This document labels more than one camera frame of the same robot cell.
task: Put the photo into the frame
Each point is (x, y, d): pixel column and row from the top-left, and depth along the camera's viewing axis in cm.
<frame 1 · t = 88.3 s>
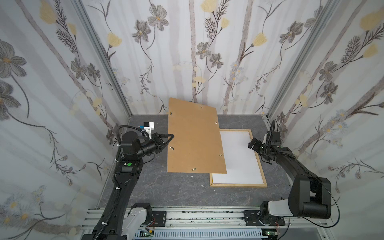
left hand: (171, 133, 66), fingers closed
right hand: (252, 143, 90), fingers open
white photo paper sheet: (240, 159, 100), on the table

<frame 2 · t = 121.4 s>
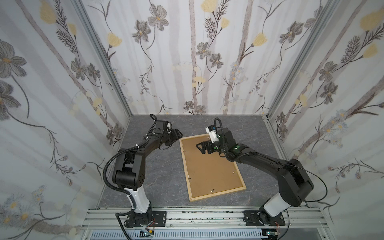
left hand: (178, 132, 95), fingers open
right hand: (199, 139, 83), fingers open
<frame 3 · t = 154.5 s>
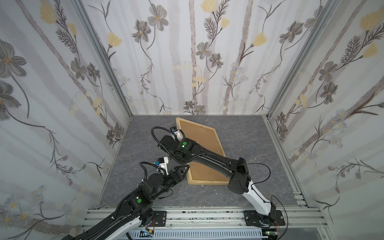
left hand: (185, 167, 71), fingers open
right hand: (177, 139, 80), fingers closed
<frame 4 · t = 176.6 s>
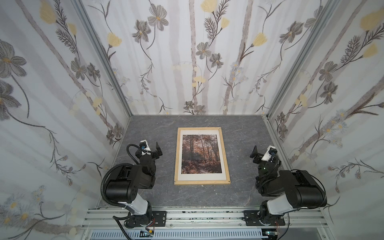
left hand: (146, 140, 89), fingers open
right hand: (261, 146, 86), fingers open
